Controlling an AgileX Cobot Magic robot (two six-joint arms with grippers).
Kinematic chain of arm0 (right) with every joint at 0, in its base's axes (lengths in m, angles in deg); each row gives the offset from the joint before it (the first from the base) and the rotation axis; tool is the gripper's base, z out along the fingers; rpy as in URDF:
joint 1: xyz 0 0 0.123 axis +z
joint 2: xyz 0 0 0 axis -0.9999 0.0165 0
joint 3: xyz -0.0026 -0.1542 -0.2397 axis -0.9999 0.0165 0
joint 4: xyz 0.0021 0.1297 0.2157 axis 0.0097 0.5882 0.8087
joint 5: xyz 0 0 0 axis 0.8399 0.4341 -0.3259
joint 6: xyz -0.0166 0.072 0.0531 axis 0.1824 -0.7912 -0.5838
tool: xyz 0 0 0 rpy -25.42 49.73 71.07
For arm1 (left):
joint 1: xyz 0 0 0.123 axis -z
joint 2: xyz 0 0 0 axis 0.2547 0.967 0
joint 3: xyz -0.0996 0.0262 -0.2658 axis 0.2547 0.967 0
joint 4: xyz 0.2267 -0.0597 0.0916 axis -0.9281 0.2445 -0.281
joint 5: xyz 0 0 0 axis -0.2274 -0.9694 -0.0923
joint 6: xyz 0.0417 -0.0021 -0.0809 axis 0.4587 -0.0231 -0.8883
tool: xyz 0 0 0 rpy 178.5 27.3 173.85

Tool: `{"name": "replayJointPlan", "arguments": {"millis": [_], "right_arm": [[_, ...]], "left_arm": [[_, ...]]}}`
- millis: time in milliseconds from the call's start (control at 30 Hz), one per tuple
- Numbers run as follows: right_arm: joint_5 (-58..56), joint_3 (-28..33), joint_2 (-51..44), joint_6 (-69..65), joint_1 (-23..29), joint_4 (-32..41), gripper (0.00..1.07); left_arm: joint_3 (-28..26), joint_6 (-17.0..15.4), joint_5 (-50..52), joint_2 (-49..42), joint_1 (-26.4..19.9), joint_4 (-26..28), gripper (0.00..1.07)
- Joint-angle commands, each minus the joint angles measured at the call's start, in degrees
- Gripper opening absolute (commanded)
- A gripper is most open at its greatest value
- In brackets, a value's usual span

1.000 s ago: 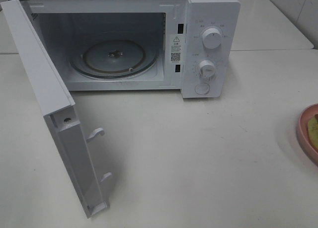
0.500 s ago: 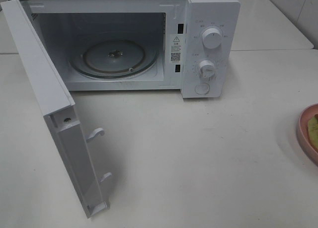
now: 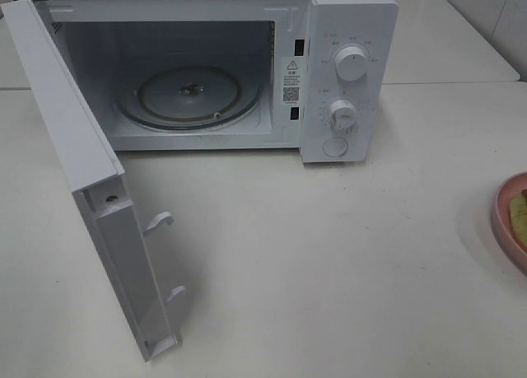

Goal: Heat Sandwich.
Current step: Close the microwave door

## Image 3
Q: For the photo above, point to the white warning label sticker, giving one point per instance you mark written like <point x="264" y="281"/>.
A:
<point x="292" y="77"/>

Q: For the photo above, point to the round white door button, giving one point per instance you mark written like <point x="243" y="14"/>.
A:
<point x="335" y="147"/>

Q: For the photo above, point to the pink round plate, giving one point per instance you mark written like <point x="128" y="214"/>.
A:
<point x="501" y="220"/>

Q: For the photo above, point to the white microwave oven body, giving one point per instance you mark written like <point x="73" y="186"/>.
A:
<point x="106" y="42"/>

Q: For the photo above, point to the white microwave door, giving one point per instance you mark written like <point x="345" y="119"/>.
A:
<point x="95" y="176"/>

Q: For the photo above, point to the white timer knob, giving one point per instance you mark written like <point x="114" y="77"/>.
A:
<point x="343" y="115"/>

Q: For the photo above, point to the upper white power knob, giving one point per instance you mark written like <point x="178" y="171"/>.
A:
<point x="351" y="62"/>

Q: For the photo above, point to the sandwich with lettuce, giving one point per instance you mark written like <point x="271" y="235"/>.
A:
<point x="517" y="210"/>

